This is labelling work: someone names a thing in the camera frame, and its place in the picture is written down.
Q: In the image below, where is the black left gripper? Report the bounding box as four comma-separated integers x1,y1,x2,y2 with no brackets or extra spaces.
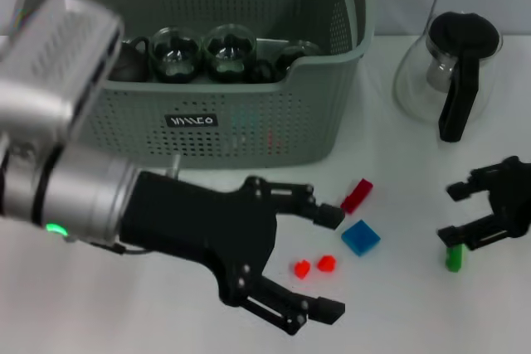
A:
119,170,346,306

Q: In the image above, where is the grey perforated storage basket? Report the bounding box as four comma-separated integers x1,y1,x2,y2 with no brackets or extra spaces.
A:
10,0,377,169

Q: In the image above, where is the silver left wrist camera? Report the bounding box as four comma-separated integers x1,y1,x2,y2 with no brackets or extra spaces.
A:
0,0,125,146

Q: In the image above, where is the dark clay teapot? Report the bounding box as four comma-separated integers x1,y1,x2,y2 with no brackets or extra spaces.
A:
108,36,151,83

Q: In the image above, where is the glass teacup black sleeve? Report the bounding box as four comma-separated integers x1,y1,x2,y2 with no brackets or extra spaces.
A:
149,26,204,85
202,24,257,84
248,41,323,84

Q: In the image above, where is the red sloped small brick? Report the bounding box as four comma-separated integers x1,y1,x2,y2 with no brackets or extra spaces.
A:
317,254,338,273

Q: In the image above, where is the glass carafe black handle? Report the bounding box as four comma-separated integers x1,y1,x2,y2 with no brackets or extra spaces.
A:
392,10,504,143

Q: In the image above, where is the green small brick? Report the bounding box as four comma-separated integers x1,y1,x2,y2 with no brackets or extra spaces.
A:
445,244,466,274

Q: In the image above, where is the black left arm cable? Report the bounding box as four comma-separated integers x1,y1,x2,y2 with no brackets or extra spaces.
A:
110,241,151,256

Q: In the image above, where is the dark red long brick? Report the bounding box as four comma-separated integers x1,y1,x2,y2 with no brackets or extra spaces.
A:
339,177,374,215

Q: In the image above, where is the blue square brick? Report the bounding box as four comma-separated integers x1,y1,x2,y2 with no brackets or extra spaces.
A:
340,219,382,256

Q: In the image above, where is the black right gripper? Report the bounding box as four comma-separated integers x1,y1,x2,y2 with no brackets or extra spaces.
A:
436,156,531,252

